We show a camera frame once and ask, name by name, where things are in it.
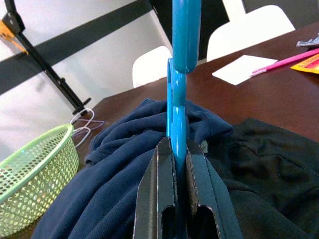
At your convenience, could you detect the black orange tripod stand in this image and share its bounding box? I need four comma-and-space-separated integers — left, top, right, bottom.
0, 0, 92, 116

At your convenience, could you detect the blue plastic hanger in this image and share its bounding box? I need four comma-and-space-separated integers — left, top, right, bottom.
166, 0, 202, 166

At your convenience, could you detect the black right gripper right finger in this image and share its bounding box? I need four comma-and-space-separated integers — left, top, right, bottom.
185, 138, 244, 239

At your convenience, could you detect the black shirt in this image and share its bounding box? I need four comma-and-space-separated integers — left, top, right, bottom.
205, 117, 319, 239

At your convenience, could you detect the dark navy shirt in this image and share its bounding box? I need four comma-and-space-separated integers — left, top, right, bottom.
31, 98, 235, 239

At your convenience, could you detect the yellow orange booklet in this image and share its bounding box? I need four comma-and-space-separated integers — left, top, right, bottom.
290, 53, 319, 75

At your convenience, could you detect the green plastic mesh basket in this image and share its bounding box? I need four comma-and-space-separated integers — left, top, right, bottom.
0, 123, 80, 238

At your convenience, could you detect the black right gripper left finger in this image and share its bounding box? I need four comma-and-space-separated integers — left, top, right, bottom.
133, 137, 179, 239

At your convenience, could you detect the white paper sheet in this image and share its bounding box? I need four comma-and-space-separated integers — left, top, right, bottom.
211, 54, 279, 86

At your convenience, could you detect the pink pen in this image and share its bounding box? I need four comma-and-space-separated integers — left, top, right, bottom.
251, 48, 319, 76

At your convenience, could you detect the white plastic chair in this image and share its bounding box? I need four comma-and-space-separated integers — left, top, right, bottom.
131, 45, 173, 88
206, 4, 297, 63

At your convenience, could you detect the silver foil packet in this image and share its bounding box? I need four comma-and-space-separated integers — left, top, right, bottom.
296, 36, 319, 48

